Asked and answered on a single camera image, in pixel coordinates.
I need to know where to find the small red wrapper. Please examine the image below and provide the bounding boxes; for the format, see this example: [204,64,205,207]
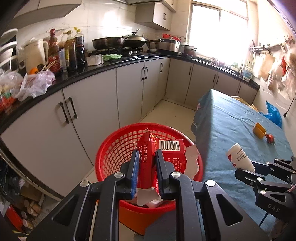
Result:
[265,133,275,144]

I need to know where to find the white squeeze tube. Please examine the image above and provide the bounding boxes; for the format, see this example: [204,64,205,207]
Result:
[226,143,255,172]

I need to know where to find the yellow square paper cup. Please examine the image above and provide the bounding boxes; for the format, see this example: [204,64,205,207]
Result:
[252,123,266,140]

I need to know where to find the red torn snack carton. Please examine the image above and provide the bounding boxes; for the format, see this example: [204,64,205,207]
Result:
[134,128,200,208]

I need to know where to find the orange stool under basket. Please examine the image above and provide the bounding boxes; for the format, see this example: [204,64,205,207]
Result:
[119,200,176,235]

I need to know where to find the blue plastic bag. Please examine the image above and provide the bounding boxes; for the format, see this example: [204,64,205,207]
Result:
[260,101,282,128]

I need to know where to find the red plastic mesh basket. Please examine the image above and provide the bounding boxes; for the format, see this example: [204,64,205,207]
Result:
[94,122,205,215]

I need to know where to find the blue table cloth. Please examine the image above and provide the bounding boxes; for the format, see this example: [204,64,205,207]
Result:
[144,90,295,240]

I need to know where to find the hanging plastic bags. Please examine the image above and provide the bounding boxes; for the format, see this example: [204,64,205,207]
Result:
[259,43,295,99]

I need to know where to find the white plastic bag on counter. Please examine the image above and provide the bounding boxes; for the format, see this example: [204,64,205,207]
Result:
[12,69,55,101]

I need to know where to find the dark soy sauce bottle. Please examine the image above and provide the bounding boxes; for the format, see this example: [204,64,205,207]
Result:
[74,27,86,68]

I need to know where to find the red label sauce bottle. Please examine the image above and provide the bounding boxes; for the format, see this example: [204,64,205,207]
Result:
[48,29,61,74]

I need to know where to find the dark small pot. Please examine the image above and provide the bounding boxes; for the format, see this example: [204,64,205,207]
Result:
[184,45,196,58]

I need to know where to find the green cloth on counter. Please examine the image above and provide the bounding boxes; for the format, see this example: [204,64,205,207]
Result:
[102,54,122,62]

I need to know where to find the white electric kettle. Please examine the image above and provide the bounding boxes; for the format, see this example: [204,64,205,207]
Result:
[18,39,49,74]

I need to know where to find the brown oil bottle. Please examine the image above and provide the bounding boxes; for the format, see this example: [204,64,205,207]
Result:
[64,30,77,72]

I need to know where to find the dark frying pan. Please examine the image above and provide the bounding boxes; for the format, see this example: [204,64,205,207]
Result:
[92,37,125,50]

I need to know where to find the silver rice cooker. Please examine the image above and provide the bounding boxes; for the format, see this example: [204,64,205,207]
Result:
[146,38,181,53]

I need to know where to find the white dish rack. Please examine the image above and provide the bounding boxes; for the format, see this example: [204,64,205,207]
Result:
[1,28,18,71]

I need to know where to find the black wok with handle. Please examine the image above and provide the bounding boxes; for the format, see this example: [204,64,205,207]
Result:
[122,29,147,48]

